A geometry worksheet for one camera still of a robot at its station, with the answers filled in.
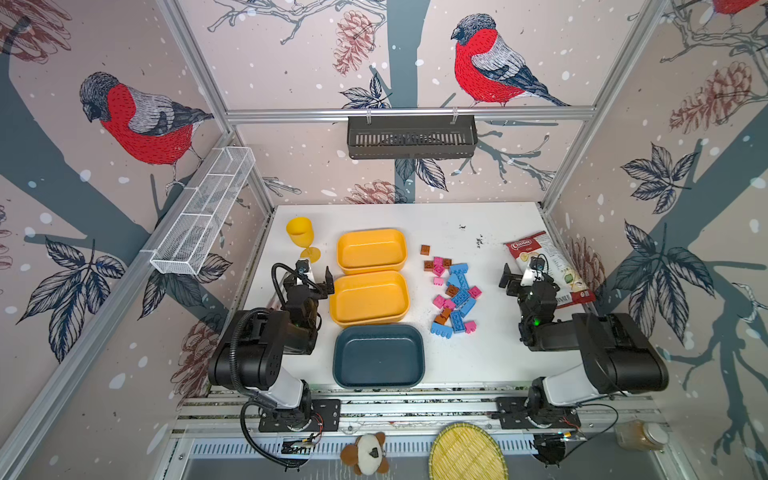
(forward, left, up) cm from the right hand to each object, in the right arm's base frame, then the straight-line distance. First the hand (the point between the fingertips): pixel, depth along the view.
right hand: (524, 263), depth 91 cm
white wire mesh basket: (-13, +91, +21) cm, 94 cm away
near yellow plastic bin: (-9, +48, -8) cm, 50 cm away
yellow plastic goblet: (+7, +71, +5) cm, 72 cm away
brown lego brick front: (-14, +25, -9) cm, 30 cm away
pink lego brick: (+5, +26, -8) cm, 27 cm away
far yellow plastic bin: (+9, +50, -7) cm, 51 cm away
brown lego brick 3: (-5, +22, -9) cm, 24 cm away
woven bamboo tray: (-47, +23, -10) cm, 53 cm away
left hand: (-3, +65, +2) cm, 65 cm away
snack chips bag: (-5, -16, -7) cm, 18 cm away
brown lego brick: (+12, +30, -10) cm, 33 cm away
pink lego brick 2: (+3, +26, -9) cm, 27 cm away
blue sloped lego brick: (-1, +21, -9) cm, 23 cm away
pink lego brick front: (-17, +17, -9) cm, 26 cm away
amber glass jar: (-43, -15, -3) cm, 46 cm away
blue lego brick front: (-19, +26, -9) cm, 33 cm away
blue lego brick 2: (-16, +21, -9) cm, 28 cm away
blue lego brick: (-7, +18, -10) cm, 22 cm away
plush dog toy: (-49, +45, -7) cm, 67 cm away
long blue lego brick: (+2, +19, -7) cm, 21 cm away
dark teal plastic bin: (-26, +44, -10) cm, 52 cm away
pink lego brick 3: (-5, +14, -9) cm, 18 cm away
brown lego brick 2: (+4, +29, -8) cm, 30 cm away
